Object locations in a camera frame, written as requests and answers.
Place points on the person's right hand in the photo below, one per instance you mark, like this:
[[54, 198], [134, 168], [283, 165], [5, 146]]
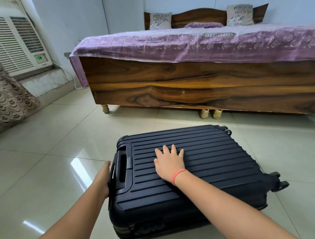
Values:
[[169, 165]]

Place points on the person's left hand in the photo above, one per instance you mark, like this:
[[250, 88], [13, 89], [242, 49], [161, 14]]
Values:
[[103, 181]]

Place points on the person's right thumb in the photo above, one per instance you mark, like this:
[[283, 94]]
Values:
[[156, 164]]

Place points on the person's left thumb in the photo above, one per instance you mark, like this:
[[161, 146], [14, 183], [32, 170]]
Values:
[[107, 167]]

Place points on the person's right little finger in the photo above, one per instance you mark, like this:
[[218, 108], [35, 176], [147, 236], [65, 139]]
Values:
[[181, 153]]

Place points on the person's right middle finger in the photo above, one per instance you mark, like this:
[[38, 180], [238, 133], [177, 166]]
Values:
[[166, 150]]

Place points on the dark navy hard-shell suitcase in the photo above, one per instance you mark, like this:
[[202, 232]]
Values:
[[209, 162]]

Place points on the person's left forearm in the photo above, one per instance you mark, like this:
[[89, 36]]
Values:
[[78, 214]]

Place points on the person's right forearm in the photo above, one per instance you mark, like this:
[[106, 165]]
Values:
[[221, 206]]

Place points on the purple patterned bedsheet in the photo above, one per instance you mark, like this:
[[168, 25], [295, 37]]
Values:
[[196, 45]]

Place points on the brown scallop-patterned curtain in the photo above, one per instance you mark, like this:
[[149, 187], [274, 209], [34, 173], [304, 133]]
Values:
[[12, 103]]

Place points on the beige printed cushion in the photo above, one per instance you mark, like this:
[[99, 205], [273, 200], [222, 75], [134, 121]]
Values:
[[240, 15], [160, 21]]

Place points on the purple pillow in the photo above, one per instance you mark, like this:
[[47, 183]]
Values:
[[204, 24]]

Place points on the white window air conditioner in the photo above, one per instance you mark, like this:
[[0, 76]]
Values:
[[17, 41]]

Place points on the wooden bed frame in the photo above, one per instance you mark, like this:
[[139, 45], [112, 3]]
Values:
[[177, 85]]

